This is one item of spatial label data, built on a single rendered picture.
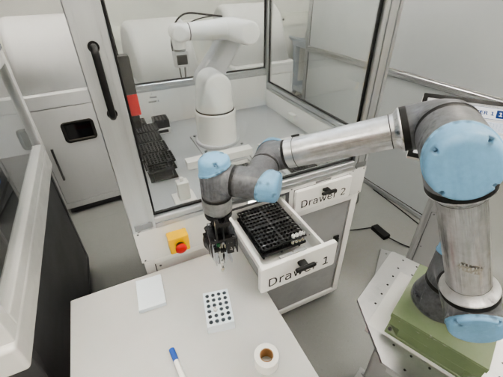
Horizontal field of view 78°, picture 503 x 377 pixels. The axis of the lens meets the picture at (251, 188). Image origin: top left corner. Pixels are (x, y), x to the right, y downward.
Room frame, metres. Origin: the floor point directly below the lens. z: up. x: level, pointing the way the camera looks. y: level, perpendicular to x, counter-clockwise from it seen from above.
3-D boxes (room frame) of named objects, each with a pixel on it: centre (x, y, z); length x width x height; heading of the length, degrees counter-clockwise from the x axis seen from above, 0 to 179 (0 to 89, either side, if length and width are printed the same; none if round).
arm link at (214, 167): (0.62, 0.08, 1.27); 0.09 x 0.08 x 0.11; 73
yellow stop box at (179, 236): (0.82, 0.27, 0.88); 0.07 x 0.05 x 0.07; 115
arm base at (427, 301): (0.57, -0.55, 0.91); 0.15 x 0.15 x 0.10
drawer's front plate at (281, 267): (0.70, -0.15, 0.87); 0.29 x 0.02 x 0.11; 115
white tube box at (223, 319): (0.60, 0.11, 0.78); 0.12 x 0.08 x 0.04; 13
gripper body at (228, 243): (0.61, 0.08, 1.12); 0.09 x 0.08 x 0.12; 17
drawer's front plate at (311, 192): (1.10, -0.31, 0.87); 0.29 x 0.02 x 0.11; 115
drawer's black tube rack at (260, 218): (0.88, -0.07, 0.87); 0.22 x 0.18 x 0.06; 25
